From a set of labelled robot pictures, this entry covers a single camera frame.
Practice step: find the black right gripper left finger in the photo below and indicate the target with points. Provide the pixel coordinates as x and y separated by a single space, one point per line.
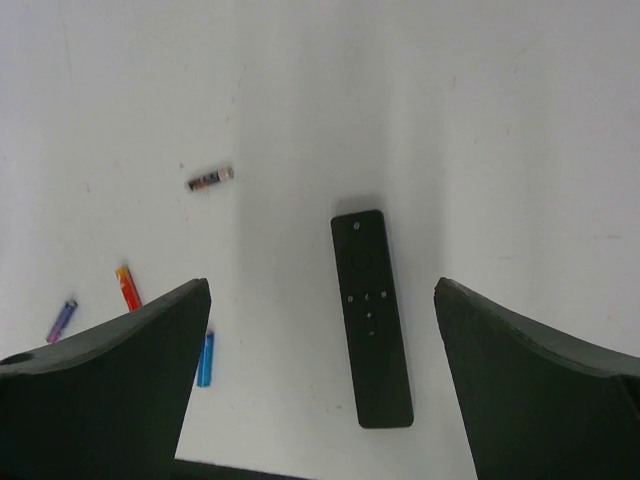
109 402

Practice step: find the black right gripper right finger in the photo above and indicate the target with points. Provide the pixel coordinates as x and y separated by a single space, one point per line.
537 403

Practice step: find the blue AAA battery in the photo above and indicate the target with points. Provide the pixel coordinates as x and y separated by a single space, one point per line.
204 372

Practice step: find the purple AAA battery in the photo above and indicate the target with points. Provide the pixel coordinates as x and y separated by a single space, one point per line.
62 321

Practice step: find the red orange AAA battery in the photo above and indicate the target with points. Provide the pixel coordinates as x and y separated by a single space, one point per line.
128 288

